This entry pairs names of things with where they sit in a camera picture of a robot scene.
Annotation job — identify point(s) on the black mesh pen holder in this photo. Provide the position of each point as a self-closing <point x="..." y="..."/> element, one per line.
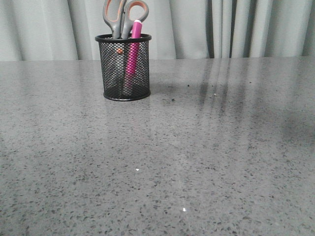
<point x="113" y="56"/>

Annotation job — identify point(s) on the grey orange scissors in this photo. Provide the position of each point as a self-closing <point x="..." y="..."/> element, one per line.
<point x="116" y="14"/>

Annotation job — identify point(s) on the pink marker pen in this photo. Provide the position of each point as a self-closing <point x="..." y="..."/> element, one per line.
<point x="132" y="57"/>

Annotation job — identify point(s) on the grey curtain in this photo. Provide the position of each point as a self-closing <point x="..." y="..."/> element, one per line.
<point x="180" y="29"/>

